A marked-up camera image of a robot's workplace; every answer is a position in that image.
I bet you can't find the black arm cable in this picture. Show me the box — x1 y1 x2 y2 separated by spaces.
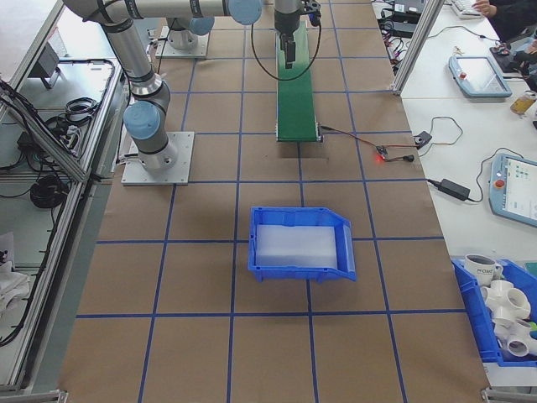
250 20 323 82

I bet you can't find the black cable coil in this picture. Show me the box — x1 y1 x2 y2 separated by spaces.
29 174 70 210
65 97 102 121

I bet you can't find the blue open-front storage bin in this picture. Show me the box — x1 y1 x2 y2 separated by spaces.
247 205 358 285

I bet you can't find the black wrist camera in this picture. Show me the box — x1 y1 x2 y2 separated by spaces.
302 0 322 27

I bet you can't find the V-shaped metal bar frame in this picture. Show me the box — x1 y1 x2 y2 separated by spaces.
0 0 131 391

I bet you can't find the light blue teach pendant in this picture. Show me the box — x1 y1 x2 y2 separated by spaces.
447 54 514 100
486 151 537 230

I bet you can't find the white pipe fitting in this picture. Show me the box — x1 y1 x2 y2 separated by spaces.
480 280 530 320
493 317 537 360

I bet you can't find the yellow drink bottle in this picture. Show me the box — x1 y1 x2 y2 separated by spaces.
509 90 537 117

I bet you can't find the black charger block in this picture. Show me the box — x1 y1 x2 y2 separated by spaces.
379 18 416 37

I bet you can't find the aluminium profile post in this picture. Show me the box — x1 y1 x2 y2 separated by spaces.
392 0 441 97

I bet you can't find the red conveyor wire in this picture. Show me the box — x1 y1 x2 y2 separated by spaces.
321 123 378 149

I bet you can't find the green conveyor belt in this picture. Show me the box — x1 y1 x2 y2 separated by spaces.
274 20 324 144

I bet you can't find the white printed mug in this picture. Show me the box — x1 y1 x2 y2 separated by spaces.
463 254 503 283

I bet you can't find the thin black cable loop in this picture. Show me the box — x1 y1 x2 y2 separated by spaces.
423 116 463 157

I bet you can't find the white square base plate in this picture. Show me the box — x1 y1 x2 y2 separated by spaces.
154 25 211 60
120 130 196 186

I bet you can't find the grey box on stand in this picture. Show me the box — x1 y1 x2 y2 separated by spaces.
27 41 64 90

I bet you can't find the bystander dark sleeve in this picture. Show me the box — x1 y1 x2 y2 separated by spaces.
488 0 537 43

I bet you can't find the black adapter cable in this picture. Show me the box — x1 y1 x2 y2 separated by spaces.
468 146 525 203

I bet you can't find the black power adapter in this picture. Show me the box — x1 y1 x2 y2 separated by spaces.
438 178 472 202

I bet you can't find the white cloth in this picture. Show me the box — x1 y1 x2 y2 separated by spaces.
0 233 31 320

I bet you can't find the blue parts bin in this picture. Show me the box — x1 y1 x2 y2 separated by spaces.
451 258 537 369

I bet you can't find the white keyboard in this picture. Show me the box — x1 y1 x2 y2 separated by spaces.
451 0 483 20

